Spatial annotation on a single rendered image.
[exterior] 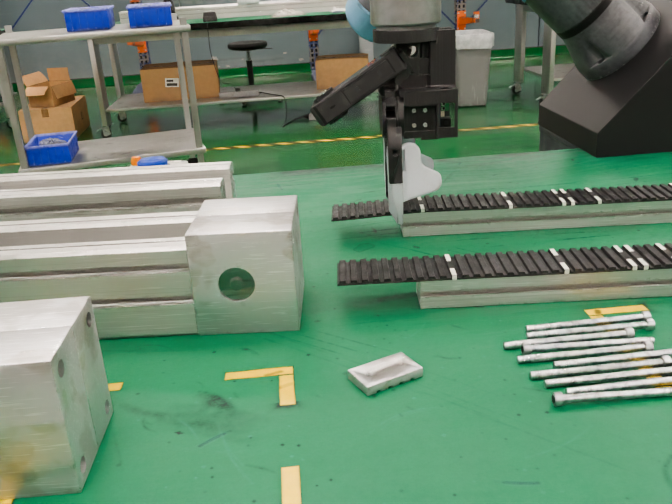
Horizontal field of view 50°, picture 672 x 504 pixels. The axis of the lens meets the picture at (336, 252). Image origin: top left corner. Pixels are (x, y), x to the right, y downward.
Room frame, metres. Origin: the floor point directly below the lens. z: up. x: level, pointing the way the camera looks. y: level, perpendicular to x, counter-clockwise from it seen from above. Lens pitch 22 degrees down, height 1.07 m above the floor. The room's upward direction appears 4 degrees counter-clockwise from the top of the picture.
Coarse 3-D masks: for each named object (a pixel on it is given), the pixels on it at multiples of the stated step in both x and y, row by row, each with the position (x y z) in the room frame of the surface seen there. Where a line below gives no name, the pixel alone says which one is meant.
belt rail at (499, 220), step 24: (408, 216) 0.78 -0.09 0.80; (432, 216) 0.78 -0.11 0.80; (456, 216) 0.78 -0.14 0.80; (480, 216) 0.78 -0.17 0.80; (504, 216) 0.78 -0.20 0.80; (528, 216) 0.78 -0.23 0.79; (552, 216) 0.78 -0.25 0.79; (576, 216) 0.78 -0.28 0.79; (600, 216) 0.78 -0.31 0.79; (624, 216) 0.77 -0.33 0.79; (648, 216) 0.77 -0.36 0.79
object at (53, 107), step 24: (48, 72) 5.69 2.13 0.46; (144, 72) 5.44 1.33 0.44; (168, 72) 5.46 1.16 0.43; (336, 72) 5.56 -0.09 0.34; (48, 96) 5.38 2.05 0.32; (72, 96) 5.63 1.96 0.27; (144, 96) 5.43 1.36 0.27; (168, 96) 5.45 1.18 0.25; (216, 96) 5.50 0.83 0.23; (24, 120) 5.30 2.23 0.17; (48, 120) 5.31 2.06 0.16; (72, 120) 5.34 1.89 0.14
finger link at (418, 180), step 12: (408, 144) 0.77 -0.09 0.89; (408, 156) 0.77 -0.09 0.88; (420, 156) 0.77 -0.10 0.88; (408, 168) 0.77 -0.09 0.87; (420, 168) 0.77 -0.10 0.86; (408, 180) 0.76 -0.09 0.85; (420, 180) 0.76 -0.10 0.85; (432, 180) 0.76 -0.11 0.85; (396, 192) 0.76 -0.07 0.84; (408, 192) 0.76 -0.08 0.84; (420, 192) 0.76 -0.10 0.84; (396, 204) 0.76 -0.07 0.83; (396, 216) 0.76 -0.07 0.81
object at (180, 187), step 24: (120, 168) 0.85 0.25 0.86; (144, 168) 0.84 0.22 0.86; (168, 168) 0.83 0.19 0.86; (192, 168) 0.83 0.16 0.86; (216, 168) 0.83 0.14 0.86; (0, 192) 0.77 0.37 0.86; (24, 192) 0.77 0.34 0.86; (48, 192) 0.76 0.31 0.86; (72, 192) 0.76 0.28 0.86; (96, 192) 0.76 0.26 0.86; (120, 192) 0.76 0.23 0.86; (144, 192) 0.76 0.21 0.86; (168, 192) 0.76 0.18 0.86; (192, 192) 0.75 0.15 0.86; (216, 192) 0.75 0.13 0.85; (0, 216) 0.76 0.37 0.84; (24, 216) 0.76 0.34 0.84; (48, 216) 0.76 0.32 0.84; (72, 216) 0.76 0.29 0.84
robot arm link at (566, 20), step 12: (528, 0) 1.22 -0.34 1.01; (540, 0) 1.21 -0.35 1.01; (552, 0) 1.20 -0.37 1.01; (564, 0) 1.19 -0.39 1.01; (576, 0) 1.19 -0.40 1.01; (588, 0) 1.19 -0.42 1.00; (600, 0) 1.19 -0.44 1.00; (540, 12) 1.23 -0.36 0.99; (552, 12) 1.21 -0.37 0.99; (564, 12) 1.20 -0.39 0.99; (576, 12) 1.19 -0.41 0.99; (588, 12) 1.19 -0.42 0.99; (552, 24) 1.23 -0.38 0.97; (564, 24) 1.21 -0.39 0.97; (576, 24) 1.20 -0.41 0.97
